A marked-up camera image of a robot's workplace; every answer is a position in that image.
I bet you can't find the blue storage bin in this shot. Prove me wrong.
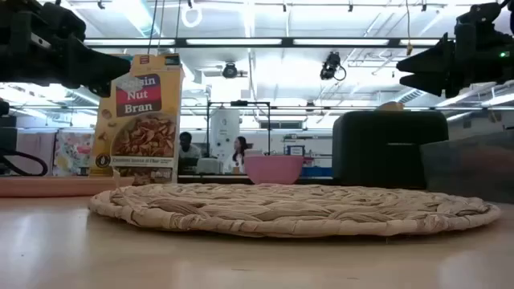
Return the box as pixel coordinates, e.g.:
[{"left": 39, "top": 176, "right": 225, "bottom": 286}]
[{"left": 300, "top": 165, "right": 334, "bottom": 178}]

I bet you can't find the grey translucent tray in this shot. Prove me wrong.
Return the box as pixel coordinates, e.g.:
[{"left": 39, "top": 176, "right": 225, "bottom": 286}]
[{"left": 419, "top": 131, "right": 514, "bottom": 205}]

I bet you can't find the black toaster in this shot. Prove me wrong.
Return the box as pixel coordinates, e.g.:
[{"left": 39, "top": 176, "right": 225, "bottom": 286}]
[{"left": 332, "top": 109, "right": 450, "bottom": 190}]

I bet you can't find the black metal rack frame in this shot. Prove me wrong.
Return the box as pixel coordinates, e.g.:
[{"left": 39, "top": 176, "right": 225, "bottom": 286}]
[{"left": 206, "top": 100, "right": 272, "bottom": 158}]

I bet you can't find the yellow raisin bran cereal box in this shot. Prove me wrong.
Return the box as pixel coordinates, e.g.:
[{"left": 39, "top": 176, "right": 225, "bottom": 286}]
[{"left": 88, "top": 53, "right": 185, "bottom": 185}]

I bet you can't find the round woven straw placemat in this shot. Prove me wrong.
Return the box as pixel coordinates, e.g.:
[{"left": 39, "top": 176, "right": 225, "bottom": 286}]
[{"left": 88, "top": 182, "right": 502, "bottom": 238}]

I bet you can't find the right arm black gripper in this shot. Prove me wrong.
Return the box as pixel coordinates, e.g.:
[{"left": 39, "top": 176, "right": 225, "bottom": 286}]
[{"left": 396, "top": 0, "right": 514, "bottom": 99}]

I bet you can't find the black thick cable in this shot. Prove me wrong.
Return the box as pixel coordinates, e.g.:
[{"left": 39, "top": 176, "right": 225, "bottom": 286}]
[{"left": 0, "top": 148, "right": 50, "bottom": 177}]

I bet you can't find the white hanging ring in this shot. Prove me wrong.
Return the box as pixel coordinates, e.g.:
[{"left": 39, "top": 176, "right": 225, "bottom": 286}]
[{"left": 180, "top": 2, "right": 204, "bottom": 29}]

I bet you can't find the black overhead rig bar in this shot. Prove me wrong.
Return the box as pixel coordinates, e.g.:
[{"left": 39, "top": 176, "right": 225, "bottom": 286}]
[{"left": 83, "top": 36, "right": 443, "bottom": 50}]

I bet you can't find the orange round plate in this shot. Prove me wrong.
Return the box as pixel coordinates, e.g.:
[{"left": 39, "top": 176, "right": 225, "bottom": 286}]
[{"left": 0, "top": 175, "right": 135, "bottom": 198}]

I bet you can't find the white cylindrical tank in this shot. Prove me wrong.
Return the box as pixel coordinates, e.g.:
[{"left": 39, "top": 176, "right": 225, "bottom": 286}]
[{"left": 209, "top": 107, "right": 242, "bottom": 162}]

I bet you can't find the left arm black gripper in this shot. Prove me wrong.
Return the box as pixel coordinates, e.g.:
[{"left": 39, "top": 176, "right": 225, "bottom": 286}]
[{"left": 0, "top": 0, "right": 132, "bottom": 99}]

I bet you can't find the black ceiling camera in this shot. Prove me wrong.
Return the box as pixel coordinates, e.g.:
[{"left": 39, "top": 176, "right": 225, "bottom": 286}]
[
  {"left": 222, "top": 61, "right": 239, "bottom": 79},
  {"left": 319, "top": 51, "right": 348, "bottom": 82}
]

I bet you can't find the yellow hanging cable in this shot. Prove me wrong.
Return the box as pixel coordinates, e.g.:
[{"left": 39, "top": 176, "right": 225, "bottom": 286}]
[{"left": 404, "top": 0, "right": 415, "bottom": 56}]

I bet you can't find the person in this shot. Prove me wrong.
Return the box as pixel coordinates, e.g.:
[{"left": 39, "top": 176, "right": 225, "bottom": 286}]
[
  {"left": 230, "top": 135, "right": 251, "bottom": 174},
  {"left": 177, "top": 131, "right": 202, "bottom": 160}
]

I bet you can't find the pink plastic bowl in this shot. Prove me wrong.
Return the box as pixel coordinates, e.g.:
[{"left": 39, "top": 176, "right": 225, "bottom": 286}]
[{"left": 243, "top": 154, "right": 305, "bottom": 185}]

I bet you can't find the slice of toast bread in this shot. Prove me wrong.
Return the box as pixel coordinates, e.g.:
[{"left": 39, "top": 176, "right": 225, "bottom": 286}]
[{"left": 376, "top": 100, "right": 405, "bottom": 112}]

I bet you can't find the colourful patterned cloth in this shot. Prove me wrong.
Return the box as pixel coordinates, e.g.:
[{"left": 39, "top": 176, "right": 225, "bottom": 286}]
[{"left": 53, "top": 129, "right": 96, "bottom": 177}]

